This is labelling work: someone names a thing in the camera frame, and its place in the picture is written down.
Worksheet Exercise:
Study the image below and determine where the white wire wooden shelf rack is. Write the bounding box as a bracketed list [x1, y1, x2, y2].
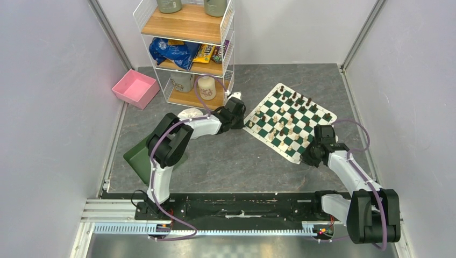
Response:
[133, 1, 235, 110]

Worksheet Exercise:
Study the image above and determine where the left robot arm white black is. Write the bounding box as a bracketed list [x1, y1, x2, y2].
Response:
[123, 92, 246, 220]

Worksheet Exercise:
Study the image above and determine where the grey-green jar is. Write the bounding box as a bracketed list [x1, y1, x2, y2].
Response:
[203, 0, 227, 17]
[156, 0, 182, 13]

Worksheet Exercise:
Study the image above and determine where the pink plastic bin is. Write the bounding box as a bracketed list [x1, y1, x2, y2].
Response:
[111, 69, 160, 110]

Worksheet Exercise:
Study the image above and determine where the grey-green jar left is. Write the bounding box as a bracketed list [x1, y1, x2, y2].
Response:
[156, 0, 182, 13]

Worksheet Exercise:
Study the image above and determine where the blue snack bag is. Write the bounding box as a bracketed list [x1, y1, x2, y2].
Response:
[148, 38, 201, 70]

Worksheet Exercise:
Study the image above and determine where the green plastic bin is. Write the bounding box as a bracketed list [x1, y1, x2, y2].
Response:
[123, 137, 188, 186]

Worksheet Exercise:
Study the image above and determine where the grey-green jar right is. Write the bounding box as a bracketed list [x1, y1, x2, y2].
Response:
[203, 0, 227, 17]

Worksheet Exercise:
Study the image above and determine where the green white chess board mat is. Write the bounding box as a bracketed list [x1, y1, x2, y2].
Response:
[244, 83, 337, 164]

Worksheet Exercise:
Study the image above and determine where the white wrapped paper roll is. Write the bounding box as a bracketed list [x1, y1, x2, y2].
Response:
[177, 107, 204, 120]

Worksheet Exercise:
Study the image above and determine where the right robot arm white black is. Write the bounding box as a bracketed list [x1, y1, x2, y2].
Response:
[301, 125, 401, 250]

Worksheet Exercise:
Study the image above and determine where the purple snack packet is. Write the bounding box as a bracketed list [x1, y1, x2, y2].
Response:
[211, 40, 230, 64]

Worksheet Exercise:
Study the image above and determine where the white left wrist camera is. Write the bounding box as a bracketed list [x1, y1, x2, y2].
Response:
[227, 92, 242, 100]

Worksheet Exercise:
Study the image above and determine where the yellow candy bag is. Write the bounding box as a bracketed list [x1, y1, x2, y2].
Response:
[193, 44, 216, 63]

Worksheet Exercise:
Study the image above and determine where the white slotted cable duct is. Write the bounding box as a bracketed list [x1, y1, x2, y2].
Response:
[93, 222, 329, 237]

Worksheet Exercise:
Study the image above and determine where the grey patterned mug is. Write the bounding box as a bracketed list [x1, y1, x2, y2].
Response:
[170, 72, 195, 93]

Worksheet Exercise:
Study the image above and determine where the cream bottle pink lettering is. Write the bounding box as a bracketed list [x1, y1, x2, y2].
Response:
[197, 76, 216, 101]

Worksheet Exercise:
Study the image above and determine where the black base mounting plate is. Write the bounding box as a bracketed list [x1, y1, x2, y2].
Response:
[133, 192, 353, 232]

